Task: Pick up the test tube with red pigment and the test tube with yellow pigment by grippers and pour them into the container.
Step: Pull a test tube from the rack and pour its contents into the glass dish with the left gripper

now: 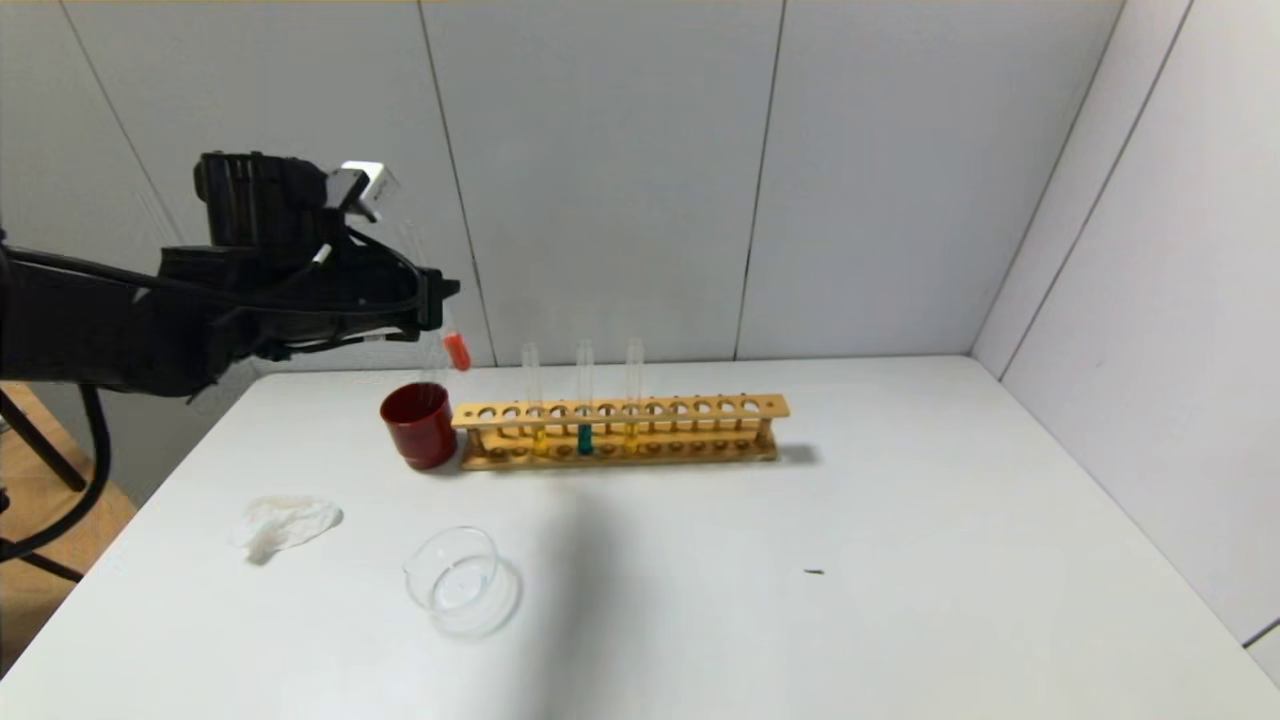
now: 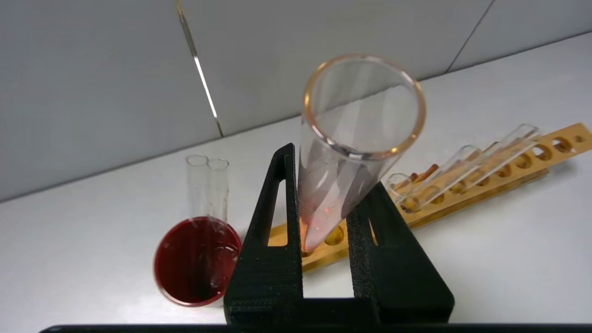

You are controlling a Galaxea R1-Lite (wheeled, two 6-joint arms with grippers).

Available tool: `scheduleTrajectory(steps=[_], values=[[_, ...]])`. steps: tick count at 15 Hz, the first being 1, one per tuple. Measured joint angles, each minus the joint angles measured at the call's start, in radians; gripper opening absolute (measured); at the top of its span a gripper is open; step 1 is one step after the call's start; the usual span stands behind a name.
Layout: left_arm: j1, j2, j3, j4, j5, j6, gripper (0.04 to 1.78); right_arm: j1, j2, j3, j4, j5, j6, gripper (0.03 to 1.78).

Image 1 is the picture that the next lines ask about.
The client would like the clear glass dish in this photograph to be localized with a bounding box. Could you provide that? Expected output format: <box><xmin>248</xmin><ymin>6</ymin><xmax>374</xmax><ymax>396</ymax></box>
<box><xmin>404</xmin><ymin>526</ymin><xmax>521</xmax><ymax>639</ymax></box>

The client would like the wooden test tube rack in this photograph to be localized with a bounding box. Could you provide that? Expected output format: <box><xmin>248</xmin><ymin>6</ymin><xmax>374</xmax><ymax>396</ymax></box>
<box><xmin>452</xmin><ymin>394</ymin><xmax>790</xmax><ymax>471</ymax></box>

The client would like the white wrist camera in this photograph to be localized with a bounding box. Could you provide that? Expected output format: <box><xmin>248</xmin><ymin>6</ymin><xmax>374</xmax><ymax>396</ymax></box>
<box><xmin>328</xmin><ymin>160</ymin><xmax>400</xmax><ymax>224</ymax></box>

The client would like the red cup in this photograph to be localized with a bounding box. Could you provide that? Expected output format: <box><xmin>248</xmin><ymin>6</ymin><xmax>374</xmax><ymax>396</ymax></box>
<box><xmin>381</xmin><ymin>383</ymin><xmax>460</xmax><ymax>471</ymax></box>

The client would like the test tube with red pigment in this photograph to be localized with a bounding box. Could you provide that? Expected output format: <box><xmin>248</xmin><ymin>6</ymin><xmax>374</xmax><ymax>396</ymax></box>
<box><xmin>398</xmin><ymin>215</ymin><xmax>472</xmax><ymax>373</ymax></box>

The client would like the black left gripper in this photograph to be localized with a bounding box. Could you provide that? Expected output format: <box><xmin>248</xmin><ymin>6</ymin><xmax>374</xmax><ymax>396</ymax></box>
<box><xmin>332</xmin><ymin>230</ymin><xmax>461</xmax><ymax>344</ymax></box>

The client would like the test tube with green pigment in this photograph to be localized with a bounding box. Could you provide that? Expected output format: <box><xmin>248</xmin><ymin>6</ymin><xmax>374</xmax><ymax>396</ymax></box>
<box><xmin>576</xmin><ymin>340</ymin><xmax>596</xmax><ymax>457</ymax></box>

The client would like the test tube with yellow pigment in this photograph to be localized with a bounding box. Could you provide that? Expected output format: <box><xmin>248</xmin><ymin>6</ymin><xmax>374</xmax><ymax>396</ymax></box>
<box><xmin>625</xmin><ymin>338</ymin><xmax>645</xmax><ymax>454</ymax></box>
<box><xmin>522</xmin><ymin>343</ymin><xmax>549</xmax><ymax>458</ymax></box>

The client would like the crumpled white tissue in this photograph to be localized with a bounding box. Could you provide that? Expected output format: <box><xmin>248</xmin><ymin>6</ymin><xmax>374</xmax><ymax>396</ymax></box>
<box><xmin>235</xmin><ymin>496</ymin><xmax>344</xmax><ymax>564</ymax></box>

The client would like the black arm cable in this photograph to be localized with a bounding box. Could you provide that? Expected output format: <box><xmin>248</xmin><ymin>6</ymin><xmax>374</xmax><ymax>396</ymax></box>
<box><xmin>0</xmin><ymin>383</ymin><xmax>112</xmax><ymax>561</ymax></box>

